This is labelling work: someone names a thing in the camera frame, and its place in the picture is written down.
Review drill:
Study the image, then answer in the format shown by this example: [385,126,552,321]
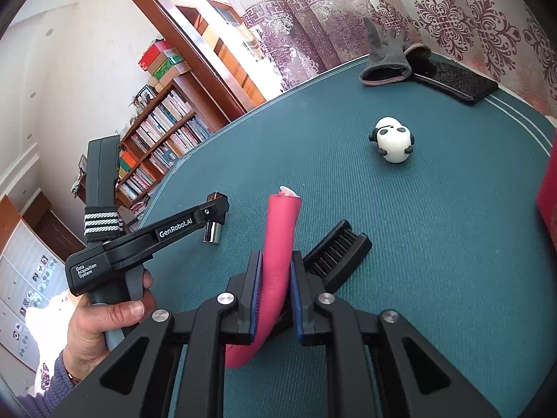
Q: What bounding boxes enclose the small silver black cylinder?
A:
[203,192,223,245]

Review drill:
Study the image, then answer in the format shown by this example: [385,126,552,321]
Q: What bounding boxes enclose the black folding comb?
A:
[303,220,372,293]

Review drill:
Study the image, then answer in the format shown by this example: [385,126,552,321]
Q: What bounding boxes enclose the pink foam curler stick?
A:
[225,186,301,369]

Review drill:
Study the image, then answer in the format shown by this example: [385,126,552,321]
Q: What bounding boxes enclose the panda figurine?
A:
[368,117,415,164]

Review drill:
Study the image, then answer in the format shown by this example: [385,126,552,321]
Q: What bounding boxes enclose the purple sleeve left forearm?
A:
[17,349,80,417]

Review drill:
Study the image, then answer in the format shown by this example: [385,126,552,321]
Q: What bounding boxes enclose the person's left hand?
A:
[62,270,157,380]

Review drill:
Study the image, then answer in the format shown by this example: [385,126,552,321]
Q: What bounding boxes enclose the wooden bookshelf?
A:
[71,69,229,227]

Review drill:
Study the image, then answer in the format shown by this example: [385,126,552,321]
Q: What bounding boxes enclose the stacked colourful boxes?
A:
[138,39,191,92]

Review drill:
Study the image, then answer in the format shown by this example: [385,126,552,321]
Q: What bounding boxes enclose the red pink storage box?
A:
[536,138,557,247]

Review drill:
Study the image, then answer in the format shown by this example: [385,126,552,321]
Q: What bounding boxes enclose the black notebook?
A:
[411,60,499,106]

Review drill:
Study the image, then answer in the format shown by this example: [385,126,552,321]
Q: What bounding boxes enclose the dark grey glove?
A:
[359,17,431,87]

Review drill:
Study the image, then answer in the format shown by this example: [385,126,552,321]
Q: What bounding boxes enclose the patterned purple curtain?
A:
[237,0,556,116]

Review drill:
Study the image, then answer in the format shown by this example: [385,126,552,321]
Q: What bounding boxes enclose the wooden door frame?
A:
[132,0,266,122]

